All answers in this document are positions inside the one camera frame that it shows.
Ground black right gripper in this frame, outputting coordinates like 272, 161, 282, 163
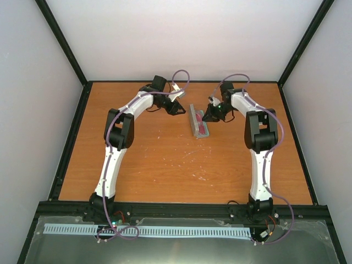
202, 102, 235, 123

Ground pink transparent sunglasses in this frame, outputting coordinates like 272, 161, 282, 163
195, 110, 208, 138

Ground grey glasses case green lining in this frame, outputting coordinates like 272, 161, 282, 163
189, 104, 210, 139

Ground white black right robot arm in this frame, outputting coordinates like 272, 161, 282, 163
202, 81, 279, 223

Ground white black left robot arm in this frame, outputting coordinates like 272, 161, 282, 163
89, 75, 185, 222

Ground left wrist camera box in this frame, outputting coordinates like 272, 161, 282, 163
168, 82, 185, 102

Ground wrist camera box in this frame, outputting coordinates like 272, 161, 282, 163
168, 82, 185, 102
208, 96, 220, 106

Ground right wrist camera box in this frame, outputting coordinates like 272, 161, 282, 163
208, 96, 220, 106

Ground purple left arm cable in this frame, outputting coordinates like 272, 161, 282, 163
96, 70, 191, 246

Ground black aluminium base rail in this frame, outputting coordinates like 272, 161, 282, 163
35, 201, 329, 229

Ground light blue slotted cable duct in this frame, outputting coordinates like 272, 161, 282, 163
42, 223, 251, 240

